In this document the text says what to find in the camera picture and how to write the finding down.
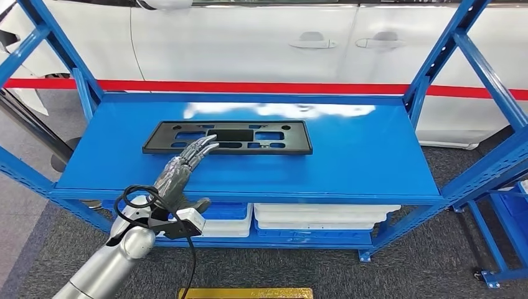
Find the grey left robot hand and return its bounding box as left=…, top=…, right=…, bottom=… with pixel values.
left=153, top=134, right=220, bottom=213

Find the black plastic panel part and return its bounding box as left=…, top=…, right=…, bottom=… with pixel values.
left=142, top=120, right=313, bottom=156

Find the blue steel shelf rack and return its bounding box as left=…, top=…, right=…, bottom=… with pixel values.
left=0, top=0, right=528, bottom=263

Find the red barrier belt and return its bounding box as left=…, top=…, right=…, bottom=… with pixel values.
left=3, top=78, right=528, bottom=101

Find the yellow floor tape square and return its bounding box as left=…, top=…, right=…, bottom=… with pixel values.
left=178, top=287, right=313, bottom=299

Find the white car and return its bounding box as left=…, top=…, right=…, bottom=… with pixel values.
left=0, top=0, right=528, bottom=150

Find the blue wheeled storage rack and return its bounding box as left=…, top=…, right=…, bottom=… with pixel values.
left=451, top=181, right=528, bottom=289

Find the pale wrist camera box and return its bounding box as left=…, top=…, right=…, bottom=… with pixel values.
left=163, top=207, right=206, bottom=240

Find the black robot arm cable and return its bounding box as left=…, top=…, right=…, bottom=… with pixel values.
left=113, top=184, right=197, bottom=299

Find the dark barrier stanchion post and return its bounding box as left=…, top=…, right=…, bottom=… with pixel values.
left=0, top=87, right=102, bottom=209

